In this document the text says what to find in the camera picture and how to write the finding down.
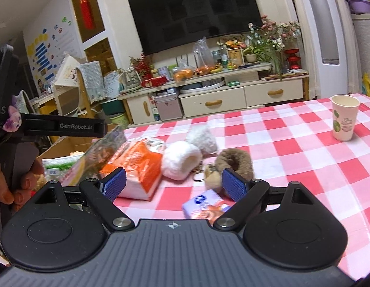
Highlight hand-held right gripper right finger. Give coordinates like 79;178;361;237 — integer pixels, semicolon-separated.
213;167;321;233

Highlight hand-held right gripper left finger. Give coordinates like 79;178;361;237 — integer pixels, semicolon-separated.
32;167;136;233

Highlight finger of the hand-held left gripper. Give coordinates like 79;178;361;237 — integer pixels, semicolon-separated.
22;113;108;138

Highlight cardboard box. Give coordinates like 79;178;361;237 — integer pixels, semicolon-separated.
35;122;125;186

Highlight brown fluffy scrunchie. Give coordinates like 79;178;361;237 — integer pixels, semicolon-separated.
215;149;255;186

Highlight orange tissue pack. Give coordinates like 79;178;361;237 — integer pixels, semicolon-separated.
99;136;167;201

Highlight printed plastic bag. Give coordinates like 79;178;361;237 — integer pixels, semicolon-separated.
59;126;127;186

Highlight purple tissue packet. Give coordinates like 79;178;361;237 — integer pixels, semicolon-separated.
182;190;233;220

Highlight green tissue pack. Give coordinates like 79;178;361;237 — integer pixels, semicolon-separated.
41;155;84;183

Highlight purple plush toy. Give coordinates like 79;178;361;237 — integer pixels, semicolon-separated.
2;95;22;132

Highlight dark green bucket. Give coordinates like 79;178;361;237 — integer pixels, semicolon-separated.
101;98;125;116

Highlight light green bucket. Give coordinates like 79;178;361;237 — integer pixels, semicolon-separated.
108;113;130;126

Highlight white lace cloth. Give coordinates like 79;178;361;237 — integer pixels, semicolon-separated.
79;61;106;104

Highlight white fluffy pompom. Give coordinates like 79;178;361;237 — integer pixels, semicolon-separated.
185;125;219;155

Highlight pink checkered tablecloth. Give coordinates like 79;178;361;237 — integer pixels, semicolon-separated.
113;94;370;278

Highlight white fluffy slipper blue trim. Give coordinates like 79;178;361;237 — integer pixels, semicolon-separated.
161;141;202;181

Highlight glass pitcher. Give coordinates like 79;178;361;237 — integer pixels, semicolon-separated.
120;67;142;90

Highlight cream television cabinet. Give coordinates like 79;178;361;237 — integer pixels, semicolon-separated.
117;63;309;126

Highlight pink storage box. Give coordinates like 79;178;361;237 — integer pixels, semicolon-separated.
155;93;184;122

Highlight red berry branches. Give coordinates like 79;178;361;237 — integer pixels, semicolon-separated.
129;53;154;78

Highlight red box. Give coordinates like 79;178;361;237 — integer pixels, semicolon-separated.
141;76;168;88

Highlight bag of oranges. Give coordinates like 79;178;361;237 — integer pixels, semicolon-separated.
172;66;194;83

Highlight white paper cup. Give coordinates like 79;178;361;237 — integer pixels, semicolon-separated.
331;94;361;142

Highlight potted green plant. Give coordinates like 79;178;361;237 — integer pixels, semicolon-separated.
243;40;290;81

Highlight clear plastic bag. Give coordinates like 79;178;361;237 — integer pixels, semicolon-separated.
193;37;216;72

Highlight red candle holder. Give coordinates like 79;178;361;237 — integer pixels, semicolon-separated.
284;48;301;70

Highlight pink artificial flowers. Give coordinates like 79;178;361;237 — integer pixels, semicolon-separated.
248;14;302;66

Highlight yellow detergent bottle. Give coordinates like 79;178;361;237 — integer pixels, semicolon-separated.
361;72;370;98

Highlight black television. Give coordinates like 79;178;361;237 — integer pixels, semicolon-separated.
127;0;263;56

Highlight white standing air conditioner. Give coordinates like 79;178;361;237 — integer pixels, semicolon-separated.
293;0;357;99

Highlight purple basin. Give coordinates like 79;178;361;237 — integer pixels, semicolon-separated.
348;0;370;14

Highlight small bear keychain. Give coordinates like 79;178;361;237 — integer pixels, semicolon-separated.
193;163;224;193

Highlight wall sticker chart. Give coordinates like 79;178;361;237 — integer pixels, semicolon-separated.
26;16;74;94

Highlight wooden photo frame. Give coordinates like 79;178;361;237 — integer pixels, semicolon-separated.
227;47;245;68

